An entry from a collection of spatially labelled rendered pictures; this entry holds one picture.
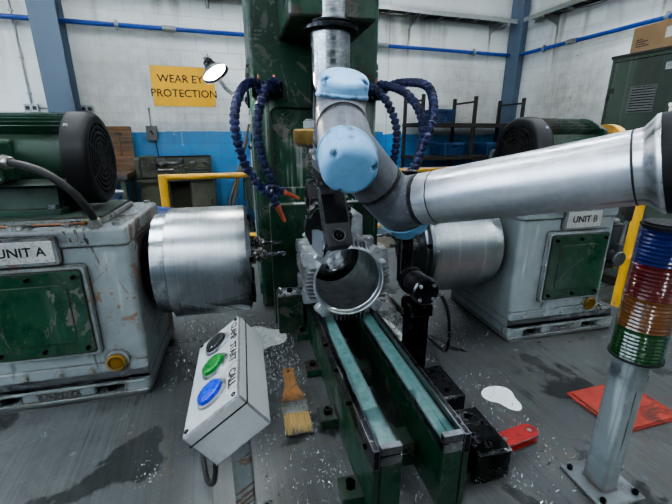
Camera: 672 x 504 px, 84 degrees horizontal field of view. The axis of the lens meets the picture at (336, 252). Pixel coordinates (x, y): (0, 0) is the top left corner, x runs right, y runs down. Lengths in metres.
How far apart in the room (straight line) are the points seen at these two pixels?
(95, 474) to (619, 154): 0.83
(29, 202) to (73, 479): 0.51
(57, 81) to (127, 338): 5.16
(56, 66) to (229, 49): 2.06
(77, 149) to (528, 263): 1.01
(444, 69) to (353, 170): 6.71
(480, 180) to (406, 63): 6.35
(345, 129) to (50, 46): 5.55
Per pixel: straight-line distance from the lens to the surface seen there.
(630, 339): 0.64
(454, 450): 0.61
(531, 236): 1.04
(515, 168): 0.48
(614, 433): 0.72
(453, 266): 0.95
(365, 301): 0.87
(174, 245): 0.82
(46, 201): 0.93
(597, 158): 0.46
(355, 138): 0.47
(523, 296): 1.09
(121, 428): 0.87
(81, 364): 0.93
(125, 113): 6.03
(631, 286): 0.62
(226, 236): 0.82
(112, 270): 0.83
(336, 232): 0.62
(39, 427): 0.95
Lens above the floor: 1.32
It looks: 17 degrees down
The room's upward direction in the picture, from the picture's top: straight up
